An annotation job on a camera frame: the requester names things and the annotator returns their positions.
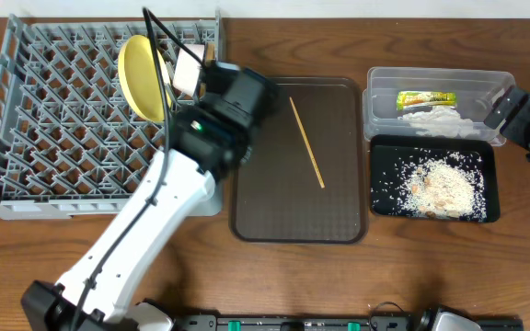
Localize pink white bowl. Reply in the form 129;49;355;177
172;49;202;97

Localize yellow round plate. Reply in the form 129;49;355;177
118;35;172;122

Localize spilled rice food scraps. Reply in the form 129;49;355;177
370;148;487;222

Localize clear plastic waste bin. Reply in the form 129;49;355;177
363;67;515;146

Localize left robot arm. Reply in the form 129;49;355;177
21;62;280;330

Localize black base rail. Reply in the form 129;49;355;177
174;306;524;331

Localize wooden chopstick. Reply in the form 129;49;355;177
198;42;215;97
289;97;326;189

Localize dark brown serving tray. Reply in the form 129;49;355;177
230;77;368;244

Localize black waste tray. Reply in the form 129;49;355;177
370;135;501;223

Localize grey plastic dish rack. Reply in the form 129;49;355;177
0;12;226;221

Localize white tissue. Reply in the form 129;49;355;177
399;106;479;138

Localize green orange snack wrapper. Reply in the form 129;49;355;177
396;91;457;111

